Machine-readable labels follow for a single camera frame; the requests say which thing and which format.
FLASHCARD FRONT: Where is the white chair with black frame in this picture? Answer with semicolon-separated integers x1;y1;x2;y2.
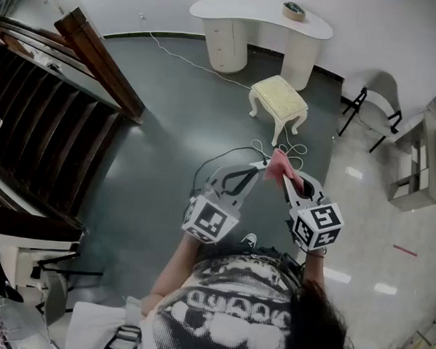
336;68;406;155
12;239;106;329

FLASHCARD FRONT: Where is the red floor tape strip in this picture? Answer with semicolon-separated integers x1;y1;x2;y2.
392;243;419;257

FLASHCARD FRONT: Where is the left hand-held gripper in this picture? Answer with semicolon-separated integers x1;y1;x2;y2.
181;160;260;247

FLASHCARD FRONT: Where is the white floor cable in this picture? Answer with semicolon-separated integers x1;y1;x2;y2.
143;31;314;167

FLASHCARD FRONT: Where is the black floor cable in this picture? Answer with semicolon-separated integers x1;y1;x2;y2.
192;144;269;203

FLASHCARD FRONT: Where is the person's left forearm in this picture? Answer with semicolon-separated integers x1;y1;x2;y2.
148;235;202;310

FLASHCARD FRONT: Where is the pink cloth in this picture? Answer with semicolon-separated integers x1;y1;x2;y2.
263;147;306;192

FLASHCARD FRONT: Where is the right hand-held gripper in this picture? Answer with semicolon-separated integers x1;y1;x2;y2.
278;170;347;254

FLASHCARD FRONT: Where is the cream upholstered stool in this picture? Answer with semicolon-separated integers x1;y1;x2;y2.
246;74;312;149

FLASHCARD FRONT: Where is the beige bowl with green contents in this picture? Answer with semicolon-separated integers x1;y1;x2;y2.
282;1;307;22

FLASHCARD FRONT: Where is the grey shelving unit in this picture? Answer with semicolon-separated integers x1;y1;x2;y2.
386;106;436;215

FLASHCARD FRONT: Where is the person's right forearm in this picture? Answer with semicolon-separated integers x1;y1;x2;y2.
301;247;328;286

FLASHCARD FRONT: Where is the black and white printed shirt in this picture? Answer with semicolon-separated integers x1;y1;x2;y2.
66;235;382;349

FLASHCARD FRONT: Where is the white curved desk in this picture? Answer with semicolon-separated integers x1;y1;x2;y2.
185;0;336;93

